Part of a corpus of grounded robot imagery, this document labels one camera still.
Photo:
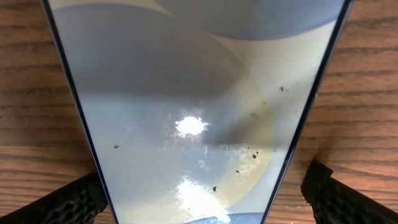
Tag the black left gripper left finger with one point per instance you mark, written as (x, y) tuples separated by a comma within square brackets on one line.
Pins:
[(76, 203)]

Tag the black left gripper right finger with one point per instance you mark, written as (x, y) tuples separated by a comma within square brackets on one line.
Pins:
[(333, 202)]

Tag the blue Galaxy smartphone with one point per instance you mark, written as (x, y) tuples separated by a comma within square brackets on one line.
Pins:
[(192, 108)]

